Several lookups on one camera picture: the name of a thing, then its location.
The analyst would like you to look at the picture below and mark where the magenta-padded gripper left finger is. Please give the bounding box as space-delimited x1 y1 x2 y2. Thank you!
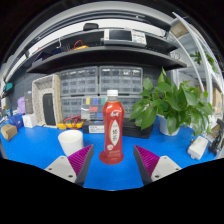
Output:
44 144 95 187

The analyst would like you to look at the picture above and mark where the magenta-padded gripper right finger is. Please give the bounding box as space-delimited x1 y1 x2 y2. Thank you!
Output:
132 144 183 187

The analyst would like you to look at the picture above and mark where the red drink bottle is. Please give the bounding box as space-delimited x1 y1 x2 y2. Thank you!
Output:
101 89 125 161

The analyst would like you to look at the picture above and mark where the white cup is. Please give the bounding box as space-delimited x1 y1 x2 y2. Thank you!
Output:
57 129 85 157

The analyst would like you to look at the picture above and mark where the white power adapter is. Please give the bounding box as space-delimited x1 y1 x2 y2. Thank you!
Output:
186 135 210 161

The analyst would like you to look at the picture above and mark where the yellow multimeter with red leads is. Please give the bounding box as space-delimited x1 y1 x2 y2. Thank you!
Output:
71 39 90 52
56 115 85 131

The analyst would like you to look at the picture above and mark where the black case with white label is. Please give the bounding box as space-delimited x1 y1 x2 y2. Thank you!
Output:
82 118 154 140

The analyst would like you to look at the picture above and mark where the flat round red coaster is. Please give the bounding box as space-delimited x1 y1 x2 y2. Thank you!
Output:
98 149 125 165

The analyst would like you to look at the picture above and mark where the small white box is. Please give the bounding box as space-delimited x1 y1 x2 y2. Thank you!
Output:
22 113 38 129

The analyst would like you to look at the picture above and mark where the black speaker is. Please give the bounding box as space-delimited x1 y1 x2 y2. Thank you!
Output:
42 92 57 127

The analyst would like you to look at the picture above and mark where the black stand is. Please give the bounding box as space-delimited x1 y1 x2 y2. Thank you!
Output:
208 118 224 157

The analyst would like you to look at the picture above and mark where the blue box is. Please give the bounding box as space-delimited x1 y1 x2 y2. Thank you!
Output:
8 113 25 131

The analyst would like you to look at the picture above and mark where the cabinet with coloured drawers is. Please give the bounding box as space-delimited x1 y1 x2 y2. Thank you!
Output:
60 95 143 122

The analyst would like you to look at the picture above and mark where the potted green plant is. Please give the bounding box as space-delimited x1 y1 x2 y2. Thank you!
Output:
129 67 214 137

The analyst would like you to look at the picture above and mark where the beige perforated tray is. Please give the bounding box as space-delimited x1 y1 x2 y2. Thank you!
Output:
31 73 63 129

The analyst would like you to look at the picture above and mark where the dark grey upright box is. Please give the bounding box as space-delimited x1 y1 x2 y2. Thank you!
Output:
24 90 34 115

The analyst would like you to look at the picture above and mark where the purple bag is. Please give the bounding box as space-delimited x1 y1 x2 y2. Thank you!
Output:
17 96 27 116

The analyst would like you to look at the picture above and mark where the grey drawer cabinet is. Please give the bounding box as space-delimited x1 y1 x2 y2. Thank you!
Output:
98 65 144 96
59 66 100 98

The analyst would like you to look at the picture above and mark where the teal device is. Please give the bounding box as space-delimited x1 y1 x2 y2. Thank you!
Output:
4 82 14 93

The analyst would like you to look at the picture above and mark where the white shelf unit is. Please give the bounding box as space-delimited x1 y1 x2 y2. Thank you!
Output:
166 11 224 134

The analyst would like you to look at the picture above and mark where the dark grey workbench shelf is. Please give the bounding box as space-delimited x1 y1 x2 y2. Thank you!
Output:
26 45 188 75

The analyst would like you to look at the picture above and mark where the white oscilloscope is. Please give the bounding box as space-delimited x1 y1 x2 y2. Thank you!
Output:
103 28 148 46

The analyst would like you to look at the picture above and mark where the black lamp head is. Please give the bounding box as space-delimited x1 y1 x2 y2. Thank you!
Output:
82 22 100 32

